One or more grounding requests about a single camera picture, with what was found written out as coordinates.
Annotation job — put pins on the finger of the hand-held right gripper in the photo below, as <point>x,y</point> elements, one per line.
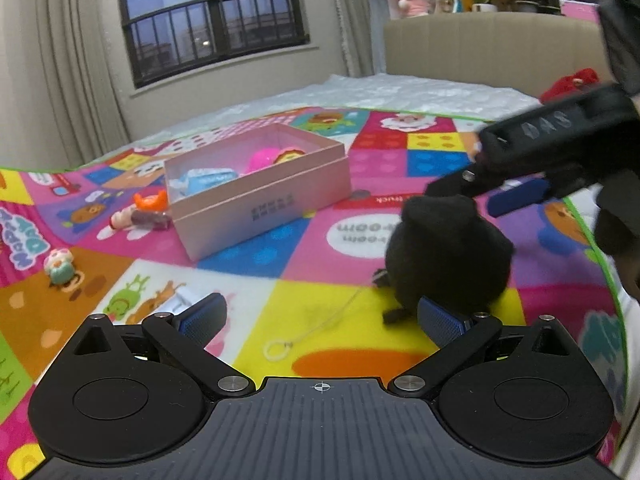
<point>460,185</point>
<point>520,197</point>

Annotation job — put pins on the mushroom figure toy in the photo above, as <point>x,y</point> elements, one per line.
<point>60,265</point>

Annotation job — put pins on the colourful cartoon play mat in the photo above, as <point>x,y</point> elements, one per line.
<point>310,305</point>

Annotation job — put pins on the yellow plastic toy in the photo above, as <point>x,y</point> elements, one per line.
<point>289,156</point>

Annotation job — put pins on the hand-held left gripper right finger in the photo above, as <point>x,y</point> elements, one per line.
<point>440,317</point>

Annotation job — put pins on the red plush item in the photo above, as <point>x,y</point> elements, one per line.
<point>570,82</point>

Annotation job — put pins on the orange crab toy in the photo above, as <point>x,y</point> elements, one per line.
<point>150,203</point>

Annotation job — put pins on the blue wet wipe packet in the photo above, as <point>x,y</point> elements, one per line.
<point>205,182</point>

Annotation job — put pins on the pale grey cloth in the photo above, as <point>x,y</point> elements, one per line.
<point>378,35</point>

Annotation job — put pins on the beige padded headboard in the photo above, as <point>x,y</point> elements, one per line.
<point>475,50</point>

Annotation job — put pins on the pink plastic toy strainer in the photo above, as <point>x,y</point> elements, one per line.
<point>265,159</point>

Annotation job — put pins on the pink cardboard box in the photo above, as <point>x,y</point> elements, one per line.
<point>260,210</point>

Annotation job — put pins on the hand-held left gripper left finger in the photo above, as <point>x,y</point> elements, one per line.
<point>202,317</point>

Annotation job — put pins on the beige curtain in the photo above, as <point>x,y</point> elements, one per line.
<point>65,60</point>

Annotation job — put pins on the small packaged figure toy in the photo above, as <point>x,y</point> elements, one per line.
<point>145,218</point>

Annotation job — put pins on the black plush toy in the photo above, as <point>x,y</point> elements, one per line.
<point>445,260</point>

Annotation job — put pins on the small pink box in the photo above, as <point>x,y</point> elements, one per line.
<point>580,10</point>

